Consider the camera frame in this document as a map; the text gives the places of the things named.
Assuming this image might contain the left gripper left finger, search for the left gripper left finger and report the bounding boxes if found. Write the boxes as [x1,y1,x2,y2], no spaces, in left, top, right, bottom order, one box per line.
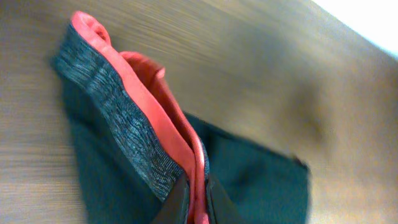
[151,173,190,224]

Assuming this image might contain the black leggings with red waistband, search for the black leggings with red waistband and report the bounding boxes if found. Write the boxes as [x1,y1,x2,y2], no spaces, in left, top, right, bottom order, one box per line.
[53,11,310,224]

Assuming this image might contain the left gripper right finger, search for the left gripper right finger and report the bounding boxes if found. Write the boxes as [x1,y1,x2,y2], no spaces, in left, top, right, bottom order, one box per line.
[206,174,246,224]

